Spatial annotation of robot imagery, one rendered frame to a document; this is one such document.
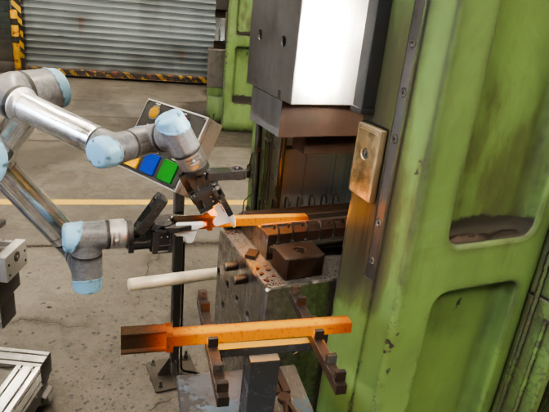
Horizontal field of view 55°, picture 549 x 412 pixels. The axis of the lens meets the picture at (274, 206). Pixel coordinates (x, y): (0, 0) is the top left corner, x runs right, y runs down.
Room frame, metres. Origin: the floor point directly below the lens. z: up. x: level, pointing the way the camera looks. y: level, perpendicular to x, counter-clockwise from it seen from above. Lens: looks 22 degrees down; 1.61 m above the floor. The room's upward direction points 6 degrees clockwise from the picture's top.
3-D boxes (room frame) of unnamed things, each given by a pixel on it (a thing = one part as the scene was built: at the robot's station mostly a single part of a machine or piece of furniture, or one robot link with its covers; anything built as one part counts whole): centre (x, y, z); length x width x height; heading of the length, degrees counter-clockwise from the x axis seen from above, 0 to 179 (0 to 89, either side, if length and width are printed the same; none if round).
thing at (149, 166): (1.77, 0.45, 1.01); 0.07 x 0.05 x 0.07; 51
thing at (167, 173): (1.70, 0.38, 1.01); 0.07 x 0.05 x 0.07; 51
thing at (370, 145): (1.17, -0.20, 1.27); 0.09 x 0.02 x 0.17; 26
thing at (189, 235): (1.27, 0.22, 0.99); 0.09 x 0.03 x 0.06; 113
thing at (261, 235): (1.49, -0.14, 0.96); 0.42 x 0.20 x 0.09; 116
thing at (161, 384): (1.87, 0.37, 0.05); 0.22 x 0.22 x 0.09; 26
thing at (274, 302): (1.45, -0.17, 0.69); 0.56 x 0.38 x 0.45; 116
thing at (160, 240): (1.24, 0.32, 0.99); 0.12 x 0.08 x 0.09; 116
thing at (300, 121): (1.49, -0.14, 1.32); 0.42 x 0.20 x 0.10; 116
